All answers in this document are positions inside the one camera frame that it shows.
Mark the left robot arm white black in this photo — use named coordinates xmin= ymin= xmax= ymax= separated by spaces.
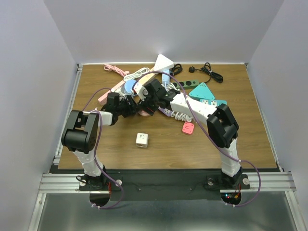
xmin=61 ymin=92 xmax=137 ymax=191

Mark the blue round power strip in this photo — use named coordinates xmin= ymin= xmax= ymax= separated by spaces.
xmin=124 ymin=79 xmax=136 ymax=94

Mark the white cube socket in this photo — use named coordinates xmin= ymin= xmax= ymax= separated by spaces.
xmin=135 ymin=133 xmax=149 ymax=148

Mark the purple cable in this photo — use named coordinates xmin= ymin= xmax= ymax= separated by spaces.
xmin=83 ymin=88 xmax=125 ymax=210
xmin=132 ymin=71 xmax=262 ymax=208

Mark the dark green power strip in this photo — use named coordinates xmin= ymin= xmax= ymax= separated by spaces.
xmin=171 ymin=80 xmax=200 ymax=90

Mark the black cord bundle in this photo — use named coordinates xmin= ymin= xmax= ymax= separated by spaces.
xmin=169 ymin=63 xmax=183 ymax=75

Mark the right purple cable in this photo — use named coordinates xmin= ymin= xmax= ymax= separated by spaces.
xmin=132 ymin=71 xmax=262 ymax=208

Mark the pink flat plug adapter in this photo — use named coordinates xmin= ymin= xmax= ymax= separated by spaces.
xmin=182 ymin=122 xmax=194 ymax=135

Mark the white cord bundle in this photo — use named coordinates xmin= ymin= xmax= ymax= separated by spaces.
xmin=123 ymin=67 xmax=150 ymax=82

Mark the white coiled cord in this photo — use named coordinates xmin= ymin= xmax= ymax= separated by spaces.
xmin=172 ymin=111 xmax=198 ymax=124

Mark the teal triangle power strip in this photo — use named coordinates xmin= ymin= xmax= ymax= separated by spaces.
xmin=189 ymin=82 xmax=215 ymax=100

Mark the white triangle power strip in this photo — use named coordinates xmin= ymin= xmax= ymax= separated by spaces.
xmin=152 ymin=54 xmax=174 ymax=71

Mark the black coiled cord with plug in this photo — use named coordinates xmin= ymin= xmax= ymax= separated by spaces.
xmin=189 ymin=62 xmax=224 ymax=84

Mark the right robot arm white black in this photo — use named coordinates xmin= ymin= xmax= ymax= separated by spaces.
xmin=132 ymin=79 xmax=242 ymax=188

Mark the purple power strip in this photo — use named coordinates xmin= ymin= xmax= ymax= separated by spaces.
xmin=158 ymin=107 xmax=173 ymax=117

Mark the pink long power strip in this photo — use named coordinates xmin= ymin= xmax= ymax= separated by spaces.
xmin=98 ymin=80 xmax=125 ymax=105

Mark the beige long power strip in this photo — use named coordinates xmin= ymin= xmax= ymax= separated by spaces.
xmin=139 ymin=73 xmax=158 ymax=85

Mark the teal long power strip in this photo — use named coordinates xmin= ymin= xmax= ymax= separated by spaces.
xmin=199 ymin=99 xmax=227 ymax=106

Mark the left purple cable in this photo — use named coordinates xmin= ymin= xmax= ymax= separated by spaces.
xmin=83 ymin=88 xmax=125 ymax=210

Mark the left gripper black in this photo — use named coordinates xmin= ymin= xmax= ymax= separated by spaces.
xmin=115 ymin=95 xmax=141 ymax=117

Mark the white usb power strip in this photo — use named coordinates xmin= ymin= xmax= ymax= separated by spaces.
xmin=110 ymin=86 xmax=124 ymax=95

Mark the pink coiled cord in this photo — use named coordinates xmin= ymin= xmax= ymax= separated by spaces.
xmin=103 ymin=64 xmax=130 ymax=76

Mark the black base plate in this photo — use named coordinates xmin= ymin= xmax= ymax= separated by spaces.
xmin=76 ymin=169 xmax=250 ymax=205

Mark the pink round power strip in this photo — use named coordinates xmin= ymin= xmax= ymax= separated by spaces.
xmin=138 ymin=110 xmax=150 ymax=116

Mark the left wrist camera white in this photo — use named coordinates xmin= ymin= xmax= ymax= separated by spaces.
xmin=133 ymin=82 xmax=148 ymax=101

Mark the light blue power strip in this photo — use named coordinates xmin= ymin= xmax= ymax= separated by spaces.
xmin=162 ymin=69 xmax=170 ymax=86

